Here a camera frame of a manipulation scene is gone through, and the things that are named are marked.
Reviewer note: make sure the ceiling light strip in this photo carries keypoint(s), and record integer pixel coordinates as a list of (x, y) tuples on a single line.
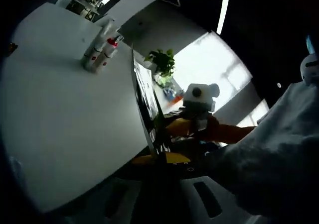
[(225, 5)]

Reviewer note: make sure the person's right hand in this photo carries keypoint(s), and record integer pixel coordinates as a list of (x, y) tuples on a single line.
[(214, 130)]

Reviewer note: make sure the blue packet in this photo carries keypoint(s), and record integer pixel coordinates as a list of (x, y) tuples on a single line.
[(169, 94)]

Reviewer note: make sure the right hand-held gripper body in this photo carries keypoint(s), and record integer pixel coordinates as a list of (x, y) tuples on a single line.
[(204, 97)]

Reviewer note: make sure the orange drink bottle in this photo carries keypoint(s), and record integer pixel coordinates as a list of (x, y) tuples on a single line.
[(178, 99)]

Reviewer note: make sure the small golden brown packet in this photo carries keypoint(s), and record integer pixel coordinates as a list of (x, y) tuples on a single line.
[(12, 47)]

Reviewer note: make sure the white skincare pump bottle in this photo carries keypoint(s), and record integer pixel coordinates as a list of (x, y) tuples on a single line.
[(103, 64)]

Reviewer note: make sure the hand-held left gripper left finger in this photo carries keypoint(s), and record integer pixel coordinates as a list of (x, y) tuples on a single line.
[(134, 171)]

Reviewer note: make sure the white skincare tube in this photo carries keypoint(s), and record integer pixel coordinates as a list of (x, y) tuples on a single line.
[(106, 32)]

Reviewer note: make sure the white worn device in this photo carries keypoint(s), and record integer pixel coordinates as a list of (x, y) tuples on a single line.
[(310, 72)]

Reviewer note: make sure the person's pale shirt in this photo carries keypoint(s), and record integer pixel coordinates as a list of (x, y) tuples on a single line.
[(274, 154)]

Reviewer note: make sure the green black printed packet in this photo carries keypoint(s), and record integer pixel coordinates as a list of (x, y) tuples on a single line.
[(147, 94)]

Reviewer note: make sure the green potted plant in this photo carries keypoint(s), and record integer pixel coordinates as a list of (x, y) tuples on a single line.
[(162, 62)]

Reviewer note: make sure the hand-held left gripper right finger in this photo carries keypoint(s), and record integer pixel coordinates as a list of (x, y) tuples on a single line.
[(185, 196)]

